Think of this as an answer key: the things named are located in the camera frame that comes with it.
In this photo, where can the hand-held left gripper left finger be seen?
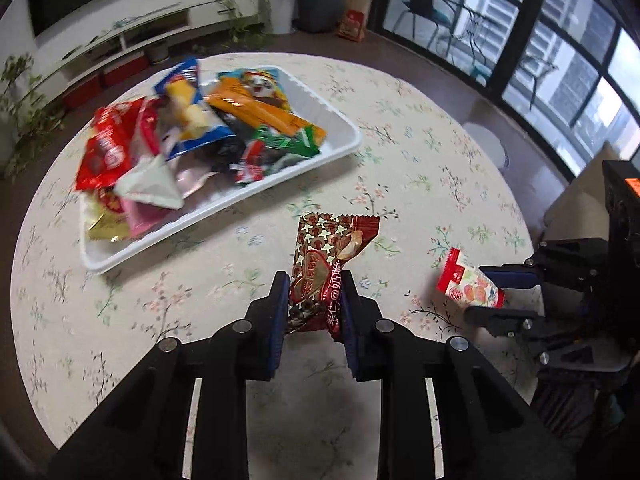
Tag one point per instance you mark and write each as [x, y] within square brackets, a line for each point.
[276, 332]

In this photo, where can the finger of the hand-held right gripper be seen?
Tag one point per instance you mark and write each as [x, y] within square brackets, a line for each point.
[500, 321]
[515, 276]

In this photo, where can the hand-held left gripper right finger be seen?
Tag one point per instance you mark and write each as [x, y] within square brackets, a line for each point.
[352, 337]

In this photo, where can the white red fruit-print snack packet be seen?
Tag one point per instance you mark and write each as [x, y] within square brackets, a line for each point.
[467, 285]

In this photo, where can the dark red snack packet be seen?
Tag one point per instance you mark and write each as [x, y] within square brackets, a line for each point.
[325, 250]

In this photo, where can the pale white snack packet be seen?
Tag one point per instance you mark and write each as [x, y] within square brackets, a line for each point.
[192, 180]

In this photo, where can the pink snack packet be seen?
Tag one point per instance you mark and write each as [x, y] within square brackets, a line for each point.
[145, 217]

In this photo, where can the black snack packet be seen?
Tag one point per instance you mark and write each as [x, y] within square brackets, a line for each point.
[227, 152]

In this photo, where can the green snack packet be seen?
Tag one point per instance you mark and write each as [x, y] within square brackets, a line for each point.
[290, 142]

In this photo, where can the white triangular snack packet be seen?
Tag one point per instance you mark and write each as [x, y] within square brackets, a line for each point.
[150, 185]

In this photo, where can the yellow gold snack packet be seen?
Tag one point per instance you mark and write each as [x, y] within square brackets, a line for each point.
[102, 220]

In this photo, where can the white plastic tray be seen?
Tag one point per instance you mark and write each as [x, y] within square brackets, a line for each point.
[320, 125]

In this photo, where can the orange snack packet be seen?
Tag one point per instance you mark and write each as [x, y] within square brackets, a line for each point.
[250, 107]

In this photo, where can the blue cake snack packet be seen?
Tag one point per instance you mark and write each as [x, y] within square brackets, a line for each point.
[187, 110]

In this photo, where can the slim red snack packet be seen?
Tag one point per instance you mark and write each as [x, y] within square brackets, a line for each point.
[147, 130]

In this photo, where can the blue panda-print snack packet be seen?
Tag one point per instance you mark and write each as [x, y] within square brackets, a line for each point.
[260, 85]

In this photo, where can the beige sofa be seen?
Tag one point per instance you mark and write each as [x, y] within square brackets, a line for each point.
[575, 195]

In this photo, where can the white stool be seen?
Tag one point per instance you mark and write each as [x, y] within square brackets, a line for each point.
[485, 147]

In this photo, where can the black balcony chair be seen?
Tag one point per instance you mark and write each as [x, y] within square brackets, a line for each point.
[537, 80]
[430, 10]

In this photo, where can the teal stool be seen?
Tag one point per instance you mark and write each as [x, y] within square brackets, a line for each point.
[482, 71]

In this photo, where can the black balcony table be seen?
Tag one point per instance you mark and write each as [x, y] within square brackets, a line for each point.
[472, 35]

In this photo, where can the black-framed glass door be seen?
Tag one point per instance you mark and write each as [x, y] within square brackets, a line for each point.
[530, 25]

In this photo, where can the red paper bag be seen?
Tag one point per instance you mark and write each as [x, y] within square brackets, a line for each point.
[351, 26]

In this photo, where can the small pot under cabinet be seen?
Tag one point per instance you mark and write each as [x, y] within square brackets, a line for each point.
[158, 54]

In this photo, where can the red storage box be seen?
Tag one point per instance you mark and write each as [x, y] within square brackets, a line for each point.
[125, 69]
[82, 92]

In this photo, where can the white television cabinet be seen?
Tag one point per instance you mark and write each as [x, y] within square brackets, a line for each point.
[150, 30]

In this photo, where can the trailing vine plant on cabinet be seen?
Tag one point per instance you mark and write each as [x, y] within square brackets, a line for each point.
[235, 5]

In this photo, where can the trailing vine plant on floor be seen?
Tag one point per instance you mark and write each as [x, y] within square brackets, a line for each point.
[25, 115]

